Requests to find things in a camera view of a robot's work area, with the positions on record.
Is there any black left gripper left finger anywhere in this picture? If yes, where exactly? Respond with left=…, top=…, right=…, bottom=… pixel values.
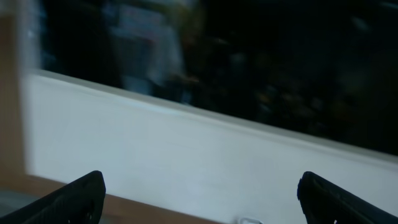
left=1, top=170, right=106, bottom=224

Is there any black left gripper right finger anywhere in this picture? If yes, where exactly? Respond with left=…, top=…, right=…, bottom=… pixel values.
left=297, top=171, right=397, bottom=224

